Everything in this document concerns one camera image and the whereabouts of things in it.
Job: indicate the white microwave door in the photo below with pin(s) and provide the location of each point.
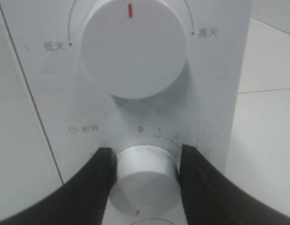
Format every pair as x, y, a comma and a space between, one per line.
27, 169

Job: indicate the white microwave oven body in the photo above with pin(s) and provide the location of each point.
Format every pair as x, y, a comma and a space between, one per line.
79, 117

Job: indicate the upper white power knob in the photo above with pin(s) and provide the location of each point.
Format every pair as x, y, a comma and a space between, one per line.
133, 48

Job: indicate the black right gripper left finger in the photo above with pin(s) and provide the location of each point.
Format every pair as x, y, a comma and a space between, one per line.
81, 200

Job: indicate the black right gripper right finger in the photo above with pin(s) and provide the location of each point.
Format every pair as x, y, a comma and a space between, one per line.
209, 198

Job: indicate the white timer knob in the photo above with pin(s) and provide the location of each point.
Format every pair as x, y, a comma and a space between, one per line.
146, 182

